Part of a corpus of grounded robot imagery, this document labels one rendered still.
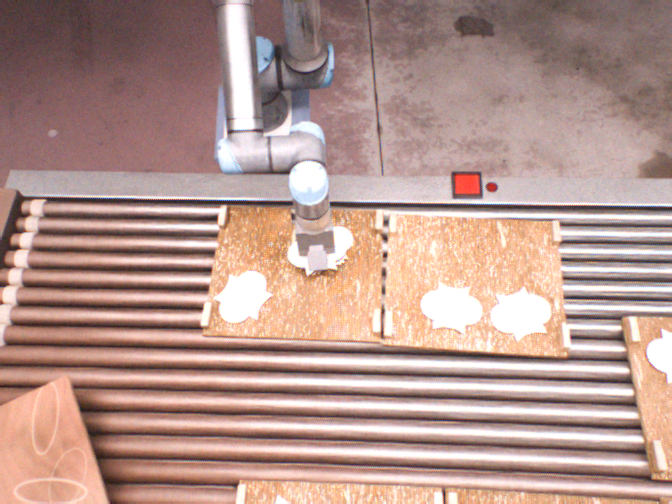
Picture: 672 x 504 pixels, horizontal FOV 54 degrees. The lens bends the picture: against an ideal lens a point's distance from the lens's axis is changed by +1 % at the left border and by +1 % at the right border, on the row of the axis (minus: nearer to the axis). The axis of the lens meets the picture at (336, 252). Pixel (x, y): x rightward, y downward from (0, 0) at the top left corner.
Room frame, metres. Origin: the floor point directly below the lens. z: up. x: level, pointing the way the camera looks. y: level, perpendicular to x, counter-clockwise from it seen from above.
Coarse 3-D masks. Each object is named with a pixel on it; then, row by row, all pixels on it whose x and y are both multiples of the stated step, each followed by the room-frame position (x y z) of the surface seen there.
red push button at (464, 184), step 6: (456, 180) 0.95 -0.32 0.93; (462, 180) 0.95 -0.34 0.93; (468, 180) 0.95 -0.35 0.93; (474, 180) 0.95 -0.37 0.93; (456, 186) 0.94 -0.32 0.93; (462, 186) 0.93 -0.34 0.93; (468, 186) 0.93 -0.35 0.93; (474, 186) 0.93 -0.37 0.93; (456, 192) 0.92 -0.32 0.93; (462, 192) 0.92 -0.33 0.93; (468, 192) 0.91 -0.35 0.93; (474, 192) 0.91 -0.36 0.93
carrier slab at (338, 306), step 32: (256, 224) 0.86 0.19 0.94; (288, 224) 0.85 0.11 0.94; (352, 224) 0.84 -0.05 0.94; (224, 256) 0.77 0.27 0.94; (256, 256) 0.77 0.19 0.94; (352, 256) 0.75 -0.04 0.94; (224, 288) 0.69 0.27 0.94; (288, 288) 0.67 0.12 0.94; (320, 288) 0.67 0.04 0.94; (352, 288) 0.66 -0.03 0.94; (224, 320) 0.60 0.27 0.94; (288, 320) 0.59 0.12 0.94; (320, 320) 0.59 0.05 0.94; (352, 320) 0.58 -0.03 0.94
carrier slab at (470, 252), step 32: (416, 224) 0.83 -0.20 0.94; (448, 224) 0.82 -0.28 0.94; (480, 224) 0.81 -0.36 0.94; (512, 224) 0.81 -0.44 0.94; (544, 224) 0.80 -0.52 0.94; (416, 256) 0.74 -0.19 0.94; (448, 256) 0.73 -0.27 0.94; (480, 256) 0.73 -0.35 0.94; (512, 256) 0.72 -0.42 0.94; (544, 256) 0.71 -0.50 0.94; (416, 288) 0.65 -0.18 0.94; (480, 288) 0.64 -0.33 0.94; (512, 288) 0.64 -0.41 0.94; (544, 288) 0.63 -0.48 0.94; (384, 320) 0.58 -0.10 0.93; (416, 320) 0.57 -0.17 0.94; (480, 320) 0.56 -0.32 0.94; (480, 352) 0.49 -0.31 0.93; (512, 352) 0.48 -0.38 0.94; (544, 352) 0.48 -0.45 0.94
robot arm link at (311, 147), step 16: (304, 128) 0.88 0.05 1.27; (320, 128) 0.89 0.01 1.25; (272, 144) 0.84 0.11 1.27; (288, 144) 0.84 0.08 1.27; (304, 144) 0.84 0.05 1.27; (320, 144) 0.84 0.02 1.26; (272, 160) 0.81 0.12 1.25; (288, 160) 0.81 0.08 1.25; (304, 160) 0.80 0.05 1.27; (320, 160) 0.80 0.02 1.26
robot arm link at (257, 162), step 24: (216, 0) 1.07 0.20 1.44; (240, 0) 1.06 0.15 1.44; (240, 24) 1.03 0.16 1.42; (240, 48) 0.99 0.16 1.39; (240, 72) 0.95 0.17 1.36; (240, 96) 0.92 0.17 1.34; (240, 120) 0.88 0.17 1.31; (240, 144) 0.84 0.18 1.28; (264, 144) 0.84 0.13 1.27; (240, 168) 0.81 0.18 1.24; (264, 168) 0.81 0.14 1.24
